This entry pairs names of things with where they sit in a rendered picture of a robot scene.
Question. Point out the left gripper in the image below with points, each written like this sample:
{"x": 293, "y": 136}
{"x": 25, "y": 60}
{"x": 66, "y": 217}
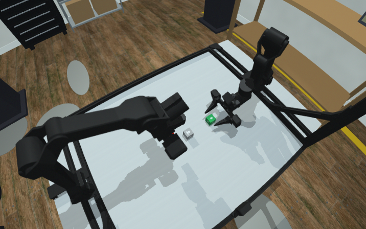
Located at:
{"x": 174, "y": 146}

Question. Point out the green block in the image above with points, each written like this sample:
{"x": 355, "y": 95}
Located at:
{"x": 210, "y": 119}

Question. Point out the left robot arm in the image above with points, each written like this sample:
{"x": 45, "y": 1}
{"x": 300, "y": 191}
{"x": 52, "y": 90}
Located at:
{"x": 36, "y": 158}

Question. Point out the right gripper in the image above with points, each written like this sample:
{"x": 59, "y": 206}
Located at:
{"x": 231, "y": 117}

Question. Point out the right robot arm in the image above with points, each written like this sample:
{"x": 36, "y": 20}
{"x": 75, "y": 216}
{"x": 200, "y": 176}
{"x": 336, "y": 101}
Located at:
{"x": 274, "y": 43}

